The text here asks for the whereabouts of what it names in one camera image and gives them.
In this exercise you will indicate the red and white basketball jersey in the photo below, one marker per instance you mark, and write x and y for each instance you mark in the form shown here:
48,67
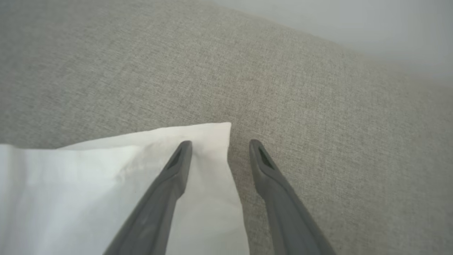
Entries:
70,198

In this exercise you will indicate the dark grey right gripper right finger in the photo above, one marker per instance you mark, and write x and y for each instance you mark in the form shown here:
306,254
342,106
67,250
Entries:
286,212

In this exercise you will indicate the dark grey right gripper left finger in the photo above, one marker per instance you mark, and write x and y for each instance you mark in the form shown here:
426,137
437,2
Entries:
159,209

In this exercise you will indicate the grey fabric sofa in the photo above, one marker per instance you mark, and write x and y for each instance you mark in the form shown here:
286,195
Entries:
318,106

